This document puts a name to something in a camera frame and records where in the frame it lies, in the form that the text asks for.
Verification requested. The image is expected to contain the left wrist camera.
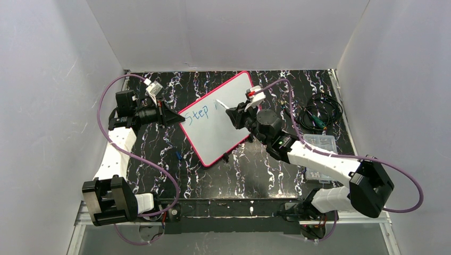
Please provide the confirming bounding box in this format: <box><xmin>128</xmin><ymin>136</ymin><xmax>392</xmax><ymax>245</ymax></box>
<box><xmin>144</xmin><ymin>78</ymin><xmax>163</xmax><ymax>104</ymax></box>

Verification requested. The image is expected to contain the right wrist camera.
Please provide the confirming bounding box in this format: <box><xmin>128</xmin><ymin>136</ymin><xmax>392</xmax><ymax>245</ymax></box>
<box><xmin>245</xmin><ymin>86</ymin><xmax>265</xmax><ymax>111</ymax></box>

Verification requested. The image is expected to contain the green connector plug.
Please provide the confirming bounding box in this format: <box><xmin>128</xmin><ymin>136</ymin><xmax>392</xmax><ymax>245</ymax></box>
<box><xmin>312</xmin><ymin>116</ymin><xmax>327</xmax><ymax>130</ymax></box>

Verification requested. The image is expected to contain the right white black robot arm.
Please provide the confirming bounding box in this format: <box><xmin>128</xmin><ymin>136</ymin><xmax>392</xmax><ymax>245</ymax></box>
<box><xmin>225</xmin><ymin>103</ymin><xmax>394</xmax><ymax>221</ymax></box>

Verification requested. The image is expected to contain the white marker pen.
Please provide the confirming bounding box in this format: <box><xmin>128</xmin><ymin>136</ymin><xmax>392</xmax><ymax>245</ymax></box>
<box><xmin>216</xmin><ymin>99</ymin><xmax>229</xmax><ymax>109</ymax></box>

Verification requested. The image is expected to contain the pink framed whiteboard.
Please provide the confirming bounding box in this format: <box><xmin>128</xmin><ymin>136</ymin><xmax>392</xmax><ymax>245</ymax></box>
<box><xmin>179</xmin><ymin>71</ymin><xmax>253</xmax><ymax>167</ymax></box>

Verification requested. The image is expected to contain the clear plastic screw box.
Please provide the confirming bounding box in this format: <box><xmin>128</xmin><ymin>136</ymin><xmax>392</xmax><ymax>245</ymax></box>
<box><xmin>302</xmin><ymin>134</ymin><xmax>338</xmax><ymax>184</ymax></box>

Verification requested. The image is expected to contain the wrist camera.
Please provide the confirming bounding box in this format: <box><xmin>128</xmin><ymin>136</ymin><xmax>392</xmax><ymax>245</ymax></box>
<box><xmin>144</xmin><ymin>78</ymin><xmax>163</xmax><ymax>104</ymax></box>
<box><xmin>245</xmin><ymin>86</ymin><xmax>265</xmax><ymax>111</ymax></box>

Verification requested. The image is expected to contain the black coiled cable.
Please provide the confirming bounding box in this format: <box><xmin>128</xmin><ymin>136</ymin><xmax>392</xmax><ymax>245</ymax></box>
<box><xmin>289</xmin><ymin>93</ymin><xmax>344</xmax><ymax>132</ymax></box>

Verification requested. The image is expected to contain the aluminium frame rail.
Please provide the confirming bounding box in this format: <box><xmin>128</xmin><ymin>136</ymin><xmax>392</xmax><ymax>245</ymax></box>
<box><xmin>68</xmin><ymin>199</ymin><xmax>400</xmax><ymax>254</ymax></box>

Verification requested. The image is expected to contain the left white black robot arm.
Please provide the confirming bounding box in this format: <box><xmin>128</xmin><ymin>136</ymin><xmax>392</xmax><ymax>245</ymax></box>
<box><xmin>82</xmin><ymin>90</ymin><xmax>185</xmax><ymax>226</ymax></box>

